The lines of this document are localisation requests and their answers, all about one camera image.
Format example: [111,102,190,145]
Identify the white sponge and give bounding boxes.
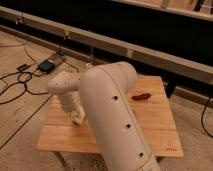
[72,113,85,125]

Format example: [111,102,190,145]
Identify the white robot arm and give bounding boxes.
[47,62,161,171]

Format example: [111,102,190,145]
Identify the wooden table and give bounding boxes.
[37,75,183,157]

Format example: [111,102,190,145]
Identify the black power adapter box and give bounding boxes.
[38,60,55,73]

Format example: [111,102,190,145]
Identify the red sausage toy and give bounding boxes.
[132,93,151,100]

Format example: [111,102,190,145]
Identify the small black plug block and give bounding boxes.
[17,64,30,72]

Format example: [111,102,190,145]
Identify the black floor cable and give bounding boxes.
[0,43,51,106]

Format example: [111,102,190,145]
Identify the black cable at right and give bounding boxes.
[200,94,213,139]

